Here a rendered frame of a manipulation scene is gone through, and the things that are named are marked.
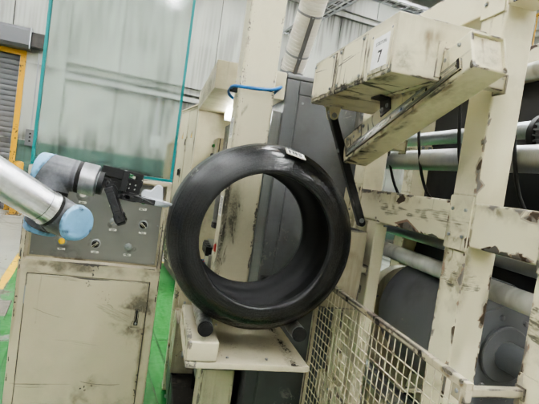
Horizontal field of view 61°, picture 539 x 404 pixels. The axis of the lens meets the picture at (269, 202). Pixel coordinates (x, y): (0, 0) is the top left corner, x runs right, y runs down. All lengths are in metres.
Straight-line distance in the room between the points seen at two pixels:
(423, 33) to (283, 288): 0.92
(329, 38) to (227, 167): 10.86
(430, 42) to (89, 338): 1.66
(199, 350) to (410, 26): 1.01
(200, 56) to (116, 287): 9.06
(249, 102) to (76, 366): 1.28
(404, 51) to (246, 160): 0.49
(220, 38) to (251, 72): 9.29
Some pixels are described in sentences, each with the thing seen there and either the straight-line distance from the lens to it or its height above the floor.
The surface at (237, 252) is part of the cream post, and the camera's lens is 1.69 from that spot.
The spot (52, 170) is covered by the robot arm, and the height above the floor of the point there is 1.29.
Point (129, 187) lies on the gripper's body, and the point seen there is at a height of 1.26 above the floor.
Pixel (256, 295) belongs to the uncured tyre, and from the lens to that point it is 1.62.
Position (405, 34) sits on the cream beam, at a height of 1.73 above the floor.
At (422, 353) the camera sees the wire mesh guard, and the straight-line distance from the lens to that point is 1.18.
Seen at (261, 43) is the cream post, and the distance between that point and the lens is 1.73.
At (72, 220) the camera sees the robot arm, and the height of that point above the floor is 1.18.
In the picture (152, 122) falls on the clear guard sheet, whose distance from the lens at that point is 1.99.
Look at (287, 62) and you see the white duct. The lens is 2.31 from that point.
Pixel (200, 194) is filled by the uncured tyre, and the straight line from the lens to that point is 1.27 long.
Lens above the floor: 1.35
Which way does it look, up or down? 3 degrees down
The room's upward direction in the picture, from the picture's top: 8 degrees clockwise
